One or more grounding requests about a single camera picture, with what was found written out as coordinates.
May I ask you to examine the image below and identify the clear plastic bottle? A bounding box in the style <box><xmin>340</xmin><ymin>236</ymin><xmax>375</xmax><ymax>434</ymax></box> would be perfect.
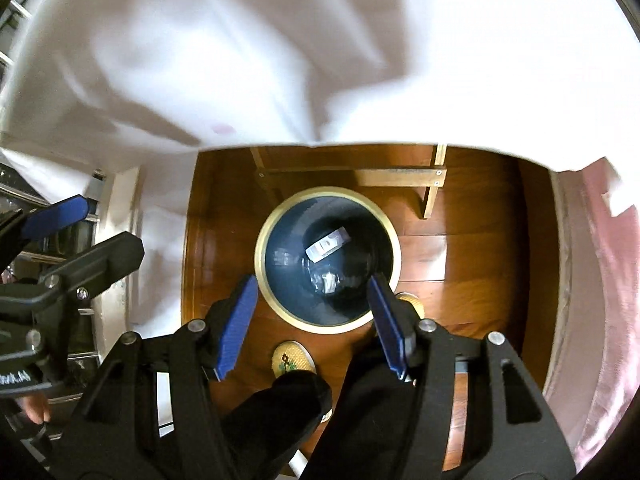
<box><xmin>305</xmin><ymin>226</ymin><xmax>354</xmax><ymax>296</ymax></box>

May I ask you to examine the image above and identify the left hand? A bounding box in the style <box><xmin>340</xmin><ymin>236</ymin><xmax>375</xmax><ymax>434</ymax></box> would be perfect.
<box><xmin>16</xmin><ymin>392</ymin><xmax>51</xmax><ymax>425</ymax></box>

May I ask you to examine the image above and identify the right yellow slipper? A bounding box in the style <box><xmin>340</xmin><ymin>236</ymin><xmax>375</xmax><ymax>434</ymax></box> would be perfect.
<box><xmin>396</xmin><ymin>292</ymin><xmax>425</xmax><ymax>318</ymax></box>

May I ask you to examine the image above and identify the yellow slipper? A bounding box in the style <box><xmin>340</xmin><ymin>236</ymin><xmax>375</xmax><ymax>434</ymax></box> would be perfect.
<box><xmin>396</xmin><ymin>292</ymin><xmax>425</xmax><ymax>318</ymax></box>
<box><xmin>271</xmin><ymin>340</ymin><xmax>317</xmax><ymax>378</ymax></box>

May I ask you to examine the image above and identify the left yellow slipper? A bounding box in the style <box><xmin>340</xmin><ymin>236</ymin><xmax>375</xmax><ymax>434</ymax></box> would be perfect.
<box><xmin>271</xmin><ymin>340</ymin><xmax>317</xmax><ymax>378</ymax></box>

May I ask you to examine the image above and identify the dark bin with yellow rim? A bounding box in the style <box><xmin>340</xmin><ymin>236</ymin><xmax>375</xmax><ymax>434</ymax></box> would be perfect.
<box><xmin>254</xmin><ymin>186</ymin><xmax>401</xmax><ymax>335</ymax></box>

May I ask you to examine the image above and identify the cartoon printed tablecloth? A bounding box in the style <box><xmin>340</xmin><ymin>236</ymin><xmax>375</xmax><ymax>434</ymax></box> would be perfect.
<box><xmin>1</xmin><ymin>0</ymin><xmax>639</xmax><ymax>335</ymax></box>

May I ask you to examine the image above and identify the pink bed cover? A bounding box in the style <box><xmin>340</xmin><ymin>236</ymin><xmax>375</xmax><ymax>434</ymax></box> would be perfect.
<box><xmin>542</xmin><ymin>158</ymin><xmax>639</xmax><ymax>469</ymax></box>

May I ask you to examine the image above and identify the wooden table frame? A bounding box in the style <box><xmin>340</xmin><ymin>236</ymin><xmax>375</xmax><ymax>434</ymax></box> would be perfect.
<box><xmin>250</xmin><ymin>144</ymin><xmax>447</xmax><ymax>219</ymax></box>

